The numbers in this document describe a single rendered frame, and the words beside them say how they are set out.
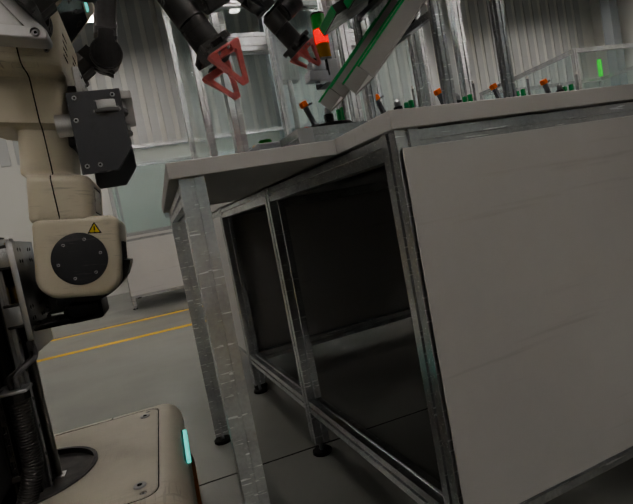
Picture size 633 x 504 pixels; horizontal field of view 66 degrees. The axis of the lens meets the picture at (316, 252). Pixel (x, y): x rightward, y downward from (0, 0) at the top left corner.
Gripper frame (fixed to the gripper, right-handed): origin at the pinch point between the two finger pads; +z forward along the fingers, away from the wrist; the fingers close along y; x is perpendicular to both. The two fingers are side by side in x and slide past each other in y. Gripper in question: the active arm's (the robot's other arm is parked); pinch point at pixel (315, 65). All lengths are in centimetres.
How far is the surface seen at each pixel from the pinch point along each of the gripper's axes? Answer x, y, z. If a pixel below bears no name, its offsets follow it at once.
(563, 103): 11, -75, 34
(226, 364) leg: 84, -52, 23
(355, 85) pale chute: 16.0, -35.9, 8.8
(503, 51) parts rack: -7, -54, 26
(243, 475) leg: 97, -52, 39
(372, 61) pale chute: 17, -48, 7
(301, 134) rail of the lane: 26.8, -17.4, 9.0
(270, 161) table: 51, -54, 4
